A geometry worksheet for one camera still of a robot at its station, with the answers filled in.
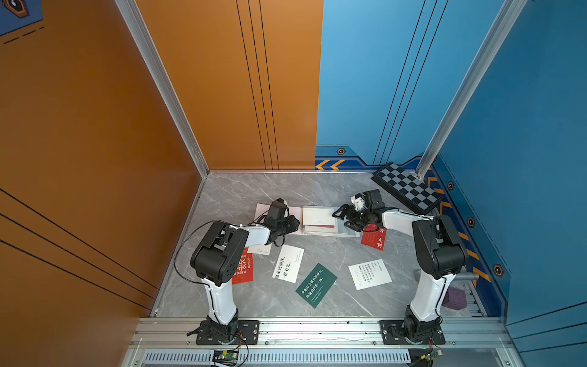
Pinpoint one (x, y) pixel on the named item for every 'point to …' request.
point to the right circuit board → (438, 352)
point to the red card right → (374, 238)
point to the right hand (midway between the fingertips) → (339, 218)
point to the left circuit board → (225, 357)
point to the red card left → (244, 271)
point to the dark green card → (316, 285)
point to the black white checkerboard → (406, 185)
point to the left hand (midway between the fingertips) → (300, 219)
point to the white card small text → (369, 274)
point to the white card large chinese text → (289, 264)
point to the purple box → (455, 298)
